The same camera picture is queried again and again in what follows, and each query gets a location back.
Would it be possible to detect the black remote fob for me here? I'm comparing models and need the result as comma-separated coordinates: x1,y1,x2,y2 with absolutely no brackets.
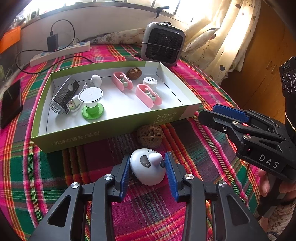
50,76,80,115

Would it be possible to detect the person's right forearm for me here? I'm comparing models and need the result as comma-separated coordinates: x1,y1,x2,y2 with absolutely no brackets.
257,199,296,239

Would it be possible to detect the white round jar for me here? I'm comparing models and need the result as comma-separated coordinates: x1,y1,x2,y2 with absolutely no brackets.
143,77,158,90

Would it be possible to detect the white panda toy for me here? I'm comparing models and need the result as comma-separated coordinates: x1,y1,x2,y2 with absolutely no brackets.
130,149,166,186

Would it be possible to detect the white mushroom knob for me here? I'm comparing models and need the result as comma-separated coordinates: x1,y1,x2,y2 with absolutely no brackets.
90,74,102,88

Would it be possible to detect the black smartphone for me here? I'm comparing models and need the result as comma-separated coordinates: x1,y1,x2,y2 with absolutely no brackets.
0,79,23,129

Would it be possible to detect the floral cloth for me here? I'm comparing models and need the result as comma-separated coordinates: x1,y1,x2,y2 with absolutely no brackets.
89,27,148,45

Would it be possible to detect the pink clip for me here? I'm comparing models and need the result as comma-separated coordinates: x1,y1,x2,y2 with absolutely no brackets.
135,84,162,109
112,71,133,91

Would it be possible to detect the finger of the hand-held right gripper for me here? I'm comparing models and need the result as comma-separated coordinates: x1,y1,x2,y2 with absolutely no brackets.
198,110,287,155
212,104,287,138

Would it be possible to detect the white power strip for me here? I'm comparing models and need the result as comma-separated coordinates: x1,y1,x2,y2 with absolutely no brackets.
30,41,91,67

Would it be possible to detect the grey portable heater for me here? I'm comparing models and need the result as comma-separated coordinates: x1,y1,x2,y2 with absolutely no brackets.
141,21,186,67

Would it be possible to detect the orange box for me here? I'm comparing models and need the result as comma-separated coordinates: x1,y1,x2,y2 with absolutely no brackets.
0,26,22,54

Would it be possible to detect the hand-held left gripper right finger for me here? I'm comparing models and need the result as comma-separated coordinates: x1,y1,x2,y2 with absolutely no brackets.
165,152,270,241

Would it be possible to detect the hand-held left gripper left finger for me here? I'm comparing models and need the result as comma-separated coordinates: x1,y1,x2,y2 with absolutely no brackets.
28,153,132,241

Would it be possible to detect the wooden cabinet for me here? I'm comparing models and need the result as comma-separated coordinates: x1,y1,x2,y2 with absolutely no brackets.
218,0,296,121

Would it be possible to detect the brown walnut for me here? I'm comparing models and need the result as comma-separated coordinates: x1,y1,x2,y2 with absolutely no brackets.
137,124,164,147
126,67,142,81

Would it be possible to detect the black charger adapter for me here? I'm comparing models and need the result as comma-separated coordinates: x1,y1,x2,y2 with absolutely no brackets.
47,34,59,52

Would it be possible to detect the cream heart-print curtain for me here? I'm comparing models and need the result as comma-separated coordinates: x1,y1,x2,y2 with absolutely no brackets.
183,0,266,80

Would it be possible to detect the person's right hand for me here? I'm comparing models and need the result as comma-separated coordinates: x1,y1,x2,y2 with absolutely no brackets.
257,168,296,205

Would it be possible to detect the black window handle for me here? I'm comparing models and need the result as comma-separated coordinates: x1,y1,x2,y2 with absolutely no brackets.
154,6,169,18

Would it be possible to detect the green and white cardboard box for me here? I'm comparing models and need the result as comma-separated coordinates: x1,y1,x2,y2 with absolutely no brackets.
31,61,202,153

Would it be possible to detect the black charging cable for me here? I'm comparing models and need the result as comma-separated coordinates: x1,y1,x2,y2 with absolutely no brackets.
16,20,95,75

